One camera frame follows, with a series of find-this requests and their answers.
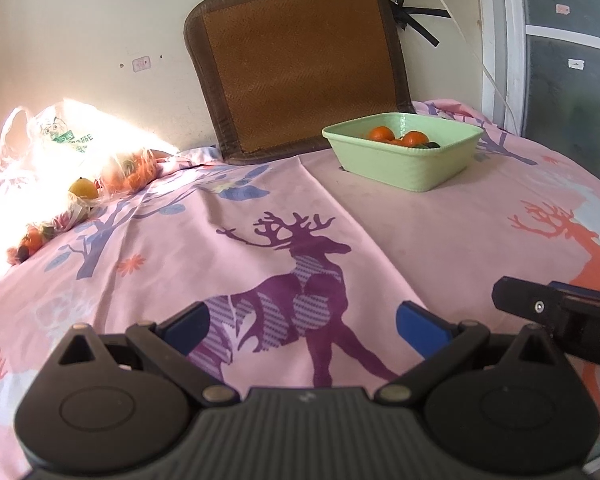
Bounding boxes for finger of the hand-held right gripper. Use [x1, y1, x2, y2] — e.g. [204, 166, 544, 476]
[492, 276, 600, 369]

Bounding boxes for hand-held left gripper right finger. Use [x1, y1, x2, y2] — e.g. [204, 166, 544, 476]
[375, 301, 558, 407]

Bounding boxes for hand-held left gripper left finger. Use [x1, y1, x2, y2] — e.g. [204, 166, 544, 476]
[54, 301, 241, 407]

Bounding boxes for green plastic basket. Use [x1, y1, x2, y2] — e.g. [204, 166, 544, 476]
[322, 112, 485, 193]

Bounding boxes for pink printed bed sheet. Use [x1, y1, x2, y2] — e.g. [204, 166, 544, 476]
[0, 99, 600, 480]

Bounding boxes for bagged oranges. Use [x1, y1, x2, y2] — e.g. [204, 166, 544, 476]
[100, 149, 163, 193]

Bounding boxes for yellow fruit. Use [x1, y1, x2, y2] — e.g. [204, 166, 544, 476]
[68, 177, 100, 201]

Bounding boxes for bagged small tomatoes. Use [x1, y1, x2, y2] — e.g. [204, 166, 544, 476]
[6, 210, 88, 266]

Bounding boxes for frosted glass door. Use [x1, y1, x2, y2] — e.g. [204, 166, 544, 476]
[517, 0, 600, 241]

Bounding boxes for clear plastic bag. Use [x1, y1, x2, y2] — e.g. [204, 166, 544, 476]
[0, 101, 165, 261]

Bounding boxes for brown woven seat cushion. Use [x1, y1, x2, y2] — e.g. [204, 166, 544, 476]
[183, 0, 417, 166]

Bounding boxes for black tape strips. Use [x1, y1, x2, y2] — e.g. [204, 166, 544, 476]
[391, 0, 451, 47]

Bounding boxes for white door frame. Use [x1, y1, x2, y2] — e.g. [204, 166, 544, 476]
[472, 0, 600, 136]

